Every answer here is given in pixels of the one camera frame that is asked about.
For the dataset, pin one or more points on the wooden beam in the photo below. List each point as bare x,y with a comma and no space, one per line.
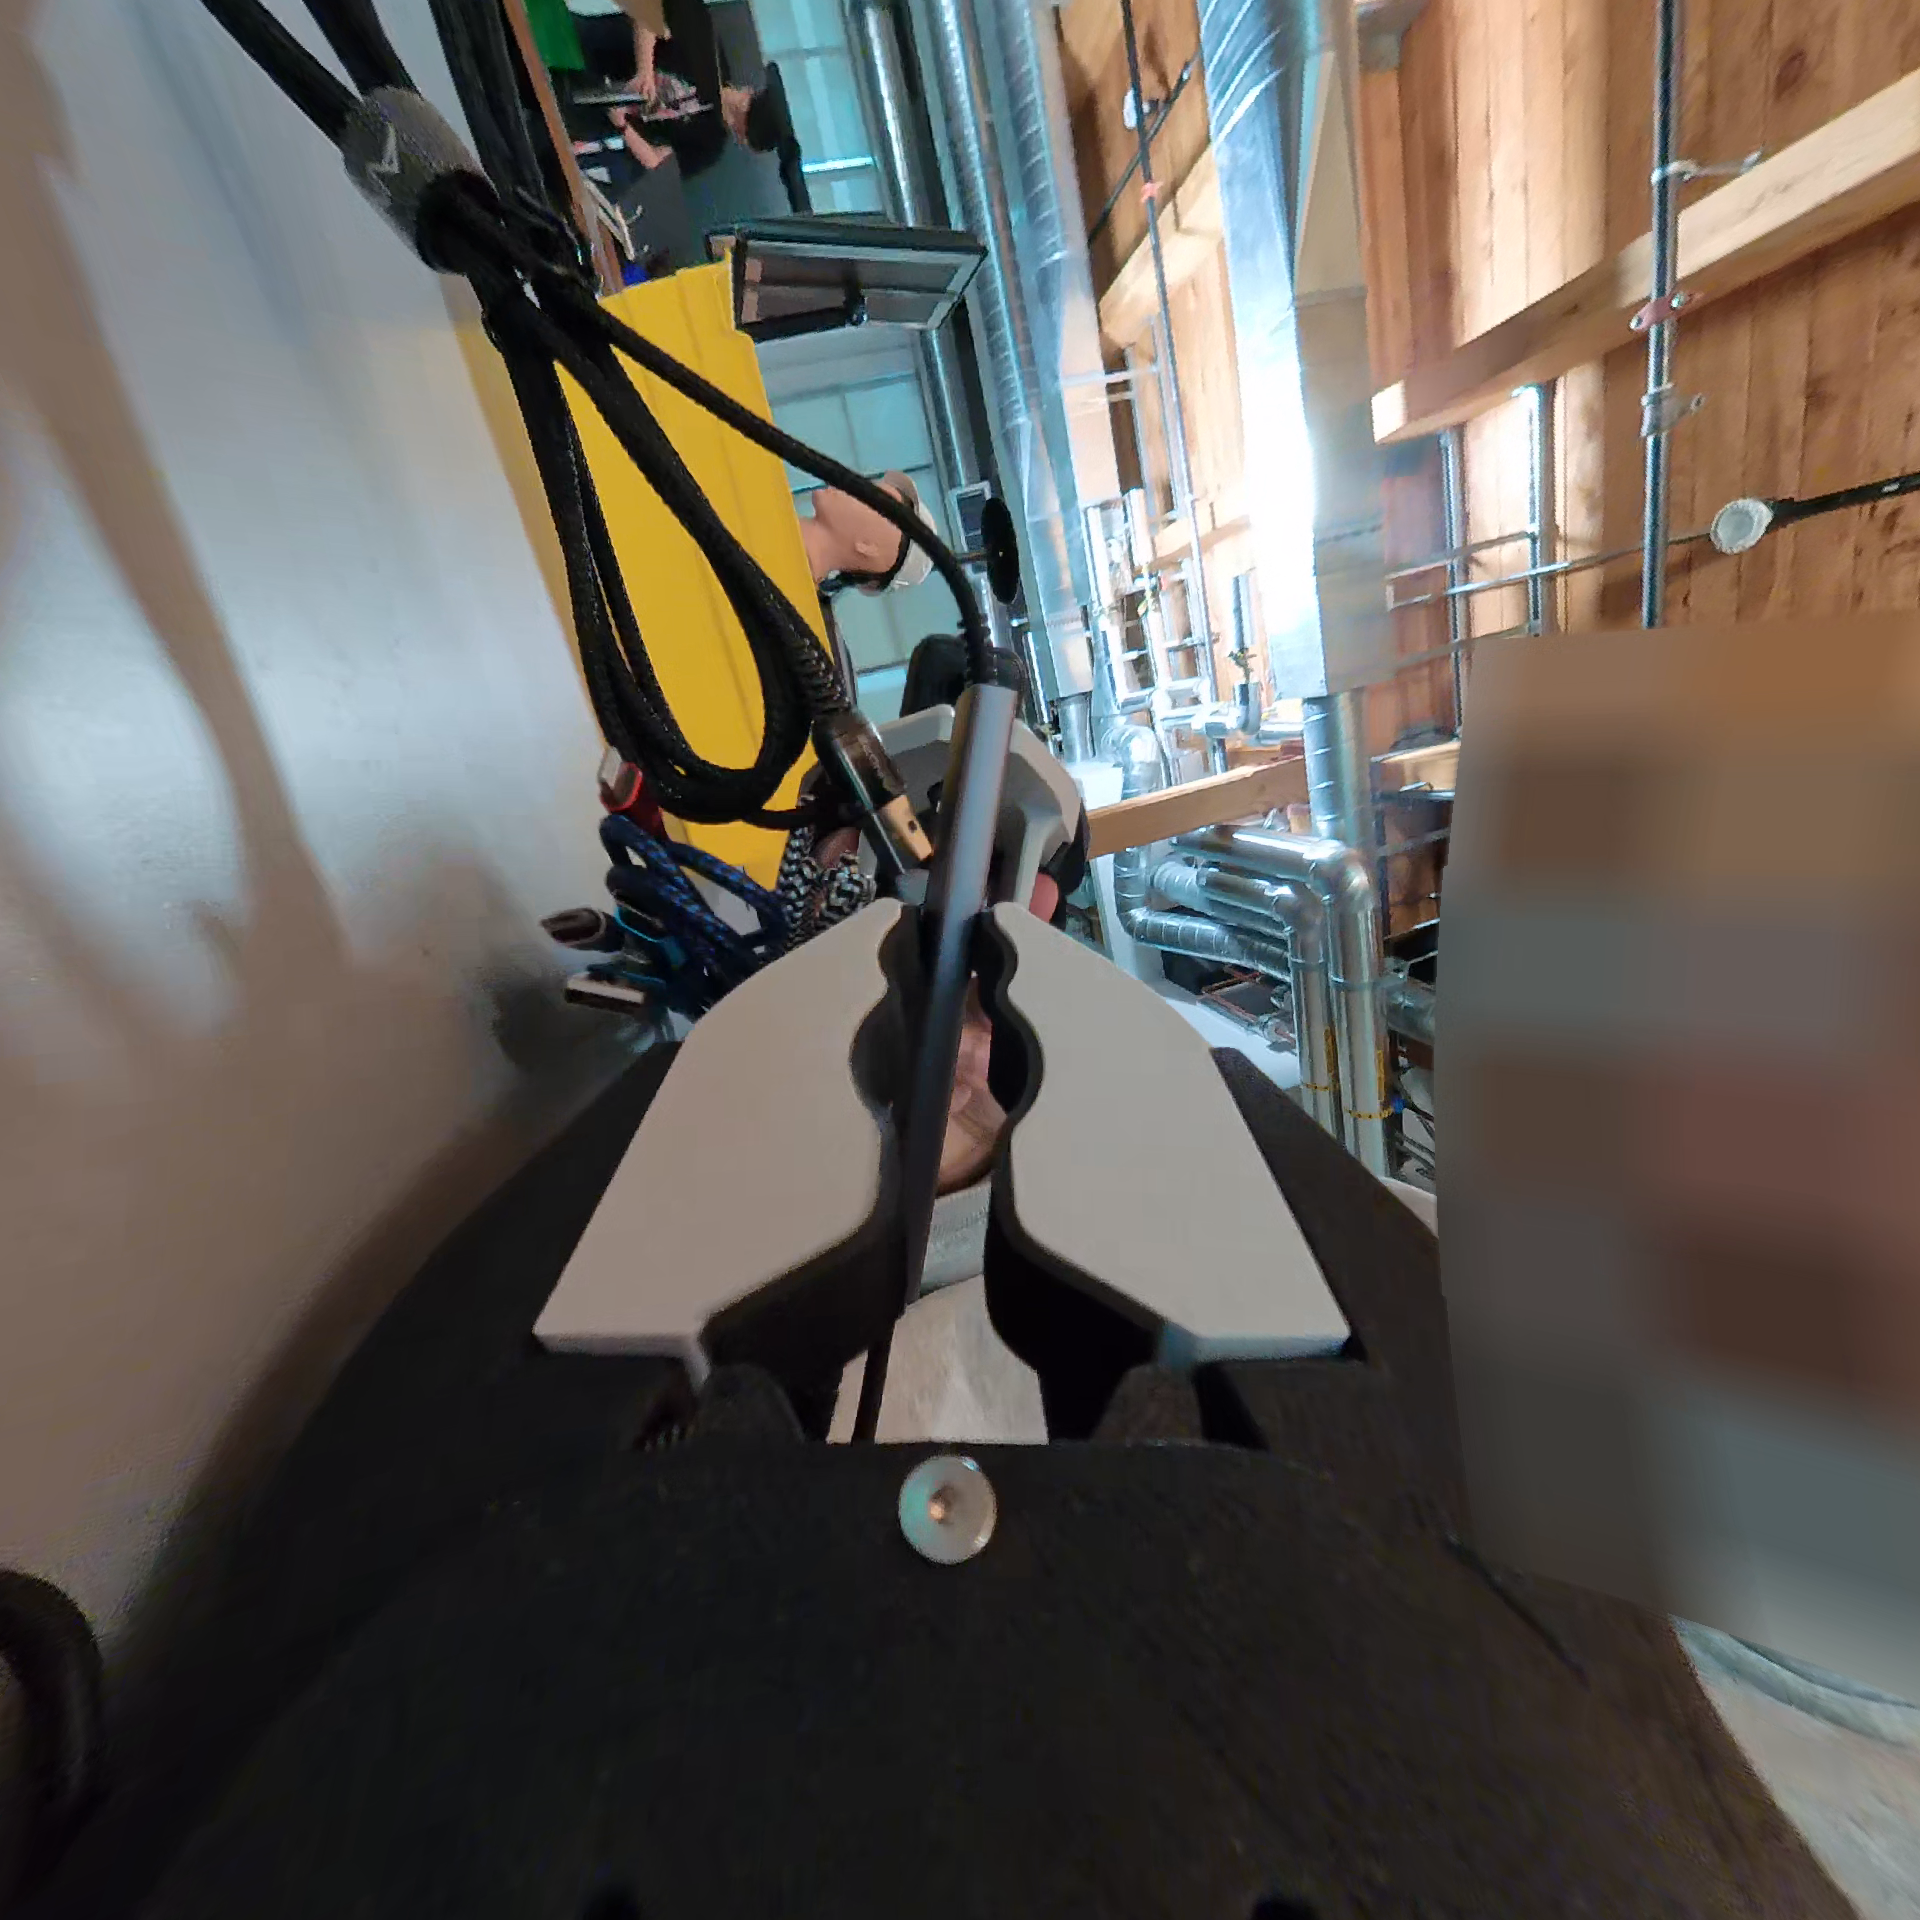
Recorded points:
1652,255
1200,802

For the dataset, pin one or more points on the mannequin head with headset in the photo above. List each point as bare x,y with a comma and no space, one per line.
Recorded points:
863,539

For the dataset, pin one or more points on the black round disc on pole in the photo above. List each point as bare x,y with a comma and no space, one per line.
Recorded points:
998,556

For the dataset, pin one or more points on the person's right forearm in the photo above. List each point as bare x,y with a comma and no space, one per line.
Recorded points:
962,1238

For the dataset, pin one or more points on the grey monitor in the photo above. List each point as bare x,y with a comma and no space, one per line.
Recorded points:
856,278

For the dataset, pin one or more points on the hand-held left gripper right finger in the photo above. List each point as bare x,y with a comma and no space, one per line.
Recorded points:
1141,1170

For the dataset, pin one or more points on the slim grey usb hub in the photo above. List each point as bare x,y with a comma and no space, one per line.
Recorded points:
962,930

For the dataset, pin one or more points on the yellow plastic bin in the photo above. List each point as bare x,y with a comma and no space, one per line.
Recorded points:
743,524

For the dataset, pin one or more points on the person's right hand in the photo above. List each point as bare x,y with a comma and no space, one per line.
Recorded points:
974,1103

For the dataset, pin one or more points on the silver ventilation pipes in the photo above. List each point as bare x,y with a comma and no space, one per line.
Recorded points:
1319,930

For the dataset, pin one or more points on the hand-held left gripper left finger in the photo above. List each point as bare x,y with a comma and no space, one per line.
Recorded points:
722,1170

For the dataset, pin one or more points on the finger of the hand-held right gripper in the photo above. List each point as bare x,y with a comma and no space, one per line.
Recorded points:
1043,810
918,756

